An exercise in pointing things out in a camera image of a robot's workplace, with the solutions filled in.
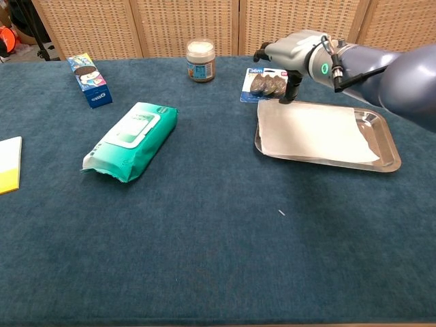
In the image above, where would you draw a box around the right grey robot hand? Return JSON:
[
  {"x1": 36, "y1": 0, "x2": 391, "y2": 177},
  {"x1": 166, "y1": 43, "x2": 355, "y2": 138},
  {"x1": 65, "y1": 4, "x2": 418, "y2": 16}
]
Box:
[{"x1": 252, "y1": 29, "x2": 324, "y2": 105}]

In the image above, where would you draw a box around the white wipe sheet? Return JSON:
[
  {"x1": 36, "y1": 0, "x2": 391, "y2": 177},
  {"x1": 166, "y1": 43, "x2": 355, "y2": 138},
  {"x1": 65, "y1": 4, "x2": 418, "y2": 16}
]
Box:
[{"x1": 257, "y1": 100, "x2": 382, "y2": 164}]

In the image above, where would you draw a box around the stainless steel tray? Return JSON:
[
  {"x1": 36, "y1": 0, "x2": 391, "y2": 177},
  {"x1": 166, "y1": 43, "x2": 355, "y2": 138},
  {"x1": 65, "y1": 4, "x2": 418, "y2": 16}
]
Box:
[{"x1": 254, "y1": 99, "x2": 403, "y2": 174}]

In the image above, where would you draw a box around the correction tape blister pack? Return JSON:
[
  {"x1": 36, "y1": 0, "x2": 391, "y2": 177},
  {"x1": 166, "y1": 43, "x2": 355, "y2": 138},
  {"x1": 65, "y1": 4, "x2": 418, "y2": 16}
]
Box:
[{"x1": 239, "y1": 67, "x2": 291, "y2": 104}]

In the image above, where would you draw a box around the jar with white lid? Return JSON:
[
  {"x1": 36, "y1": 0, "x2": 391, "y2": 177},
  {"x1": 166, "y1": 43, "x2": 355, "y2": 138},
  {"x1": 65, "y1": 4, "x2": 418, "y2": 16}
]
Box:
[{"x1": 185, "y1": 38, "x2": 216, "y2": 83}]

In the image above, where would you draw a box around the wicker folding screen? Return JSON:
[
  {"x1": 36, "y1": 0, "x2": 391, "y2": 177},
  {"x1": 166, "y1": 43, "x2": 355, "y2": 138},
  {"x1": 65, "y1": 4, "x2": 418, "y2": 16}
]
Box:
[{"x1": 31, "y1": 0, "x2": 436, "y2": 61}]

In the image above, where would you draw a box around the green wet wipes pack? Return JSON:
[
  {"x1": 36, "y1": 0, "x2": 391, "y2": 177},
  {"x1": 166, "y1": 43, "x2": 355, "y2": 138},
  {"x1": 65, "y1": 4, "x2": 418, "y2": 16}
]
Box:
[{"x1": 80, "y1": 102, "x2": 179, "y2": 184}]

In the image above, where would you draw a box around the blue Oreo cookie box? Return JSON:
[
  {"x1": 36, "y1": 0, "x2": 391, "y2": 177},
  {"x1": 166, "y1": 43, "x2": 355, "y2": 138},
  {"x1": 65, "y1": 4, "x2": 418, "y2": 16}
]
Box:
[{"x1": 66, "y1": 52, "x2": 114, "y2": 110}]

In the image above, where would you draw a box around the dark teal table cover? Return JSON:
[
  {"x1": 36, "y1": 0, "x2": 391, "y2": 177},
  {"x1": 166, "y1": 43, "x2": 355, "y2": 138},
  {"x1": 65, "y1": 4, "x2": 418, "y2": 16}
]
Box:
[{"x1": 0, "y1": 50, "x2": 436, "y2": 325}]

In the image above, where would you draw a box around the black tripod stand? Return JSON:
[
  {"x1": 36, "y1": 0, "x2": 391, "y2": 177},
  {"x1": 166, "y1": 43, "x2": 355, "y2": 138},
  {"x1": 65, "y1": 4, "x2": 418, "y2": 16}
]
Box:
[{"x1": 20, "y1": 0, "x2": 57, "y2": 62}]

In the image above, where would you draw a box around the orange round object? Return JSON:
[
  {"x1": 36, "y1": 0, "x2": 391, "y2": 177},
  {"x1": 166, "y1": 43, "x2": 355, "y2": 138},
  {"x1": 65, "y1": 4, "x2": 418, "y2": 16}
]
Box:
[{"x1": 0, "y1": 25, "x2": 18, "y2": 56}]

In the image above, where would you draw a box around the yellow white notepad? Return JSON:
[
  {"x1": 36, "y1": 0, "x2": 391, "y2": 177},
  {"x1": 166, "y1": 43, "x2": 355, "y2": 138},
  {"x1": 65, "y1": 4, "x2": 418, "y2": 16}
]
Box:
[{"x1": 0, "y1": 136, "x2": 23, "y2": 196}]

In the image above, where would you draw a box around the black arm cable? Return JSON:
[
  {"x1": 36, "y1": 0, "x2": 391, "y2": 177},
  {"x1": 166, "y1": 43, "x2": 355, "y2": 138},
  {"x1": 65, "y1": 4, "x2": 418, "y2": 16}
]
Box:
[{"x1": 320, "y1": 35, "x2": 388, "y2": 93}]

